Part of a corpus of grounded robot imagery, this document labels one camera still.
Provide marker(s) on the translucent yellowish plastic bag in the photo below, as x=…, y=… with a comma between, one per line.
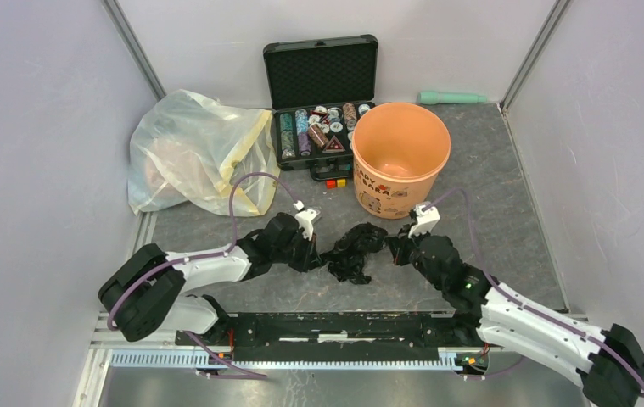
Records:
x=191, y=148

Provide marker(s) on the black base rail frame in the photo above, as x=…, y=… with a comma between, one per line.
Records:
x=249, y=345

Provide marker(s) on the black poker chip case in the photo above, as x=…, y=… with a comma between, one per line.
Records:
x=319, y=89

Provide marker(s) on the black trash bag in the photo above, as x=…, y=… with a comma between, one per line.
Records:
x=347, y=259

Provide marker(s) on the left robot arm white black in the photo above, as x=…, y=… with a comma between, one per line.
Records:
x=156, y=289

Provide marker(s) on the mint green handle tool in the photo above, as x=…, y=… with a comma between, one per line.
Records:
x=434, y=98

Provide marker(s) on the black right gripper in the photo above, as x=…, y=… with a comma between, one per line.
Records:
x=398, y=245

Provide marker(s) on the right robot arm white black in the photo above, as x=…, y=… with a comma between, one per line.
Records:
x=606, y=364

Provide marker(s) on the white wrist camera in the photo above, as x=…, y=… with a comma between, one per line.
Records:
x=425, y=217
x=306, y=217

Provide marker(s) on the orange capybara trash bin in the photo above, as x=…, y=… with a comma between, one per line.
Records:
x=399, y=149

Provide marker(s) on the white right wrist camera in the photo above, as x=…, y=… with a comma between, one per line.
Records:
x=425, y=217

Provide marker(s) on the red triangle dealer button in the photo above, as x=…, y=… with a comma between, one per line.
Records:
x=334, y=145

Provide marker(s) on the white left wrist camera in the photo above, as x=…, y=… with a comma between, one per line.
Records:
x=306, y=217

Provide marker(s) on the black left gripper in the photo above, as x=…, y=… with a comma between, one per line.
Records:
x=310, y=258

